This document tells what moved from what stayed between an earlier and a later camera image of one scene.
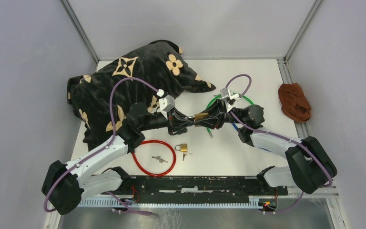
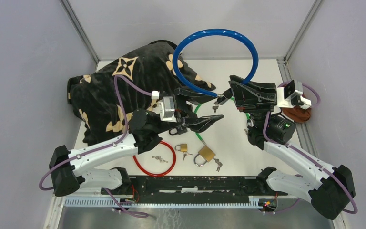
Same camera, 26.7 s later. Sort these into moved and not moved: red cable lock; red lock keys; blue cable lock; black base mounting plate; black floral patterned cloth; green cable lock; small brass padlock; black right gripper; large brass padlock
Moved: green cable lock; blue cable lock; large brass padlock; black right gripper
Not moved: black base mounting plate; black floral patterned cloth; red lock keys; small brass padlock; red cable lock
